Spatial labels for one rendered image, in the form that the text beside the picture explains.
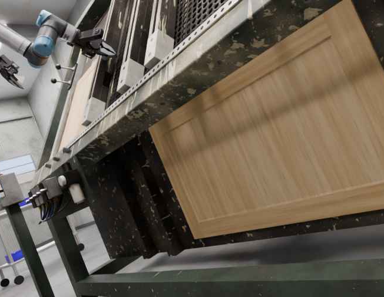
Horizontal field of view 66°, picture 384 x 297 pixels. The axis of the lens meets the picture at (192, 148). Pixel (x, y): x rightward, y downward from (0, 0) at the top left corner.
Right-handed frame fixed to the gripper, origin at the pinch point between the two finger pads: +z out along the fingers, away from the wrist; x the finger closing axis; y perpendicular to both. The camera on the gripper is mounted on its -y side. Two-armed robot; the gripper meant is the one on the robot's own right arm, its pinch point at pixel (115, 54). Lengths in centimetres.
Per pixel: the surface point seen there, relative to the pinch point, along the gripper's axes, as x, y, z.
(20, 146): -362, 1043, 91
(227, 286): 102, -39, 37
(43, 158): 29, 86, -2
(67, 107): 1, 62, -2
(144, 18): 0.3, -28.3, -0.8
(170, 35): 24, -47, 1
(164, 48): 32, -47, -1
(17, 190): 54, 80, -12
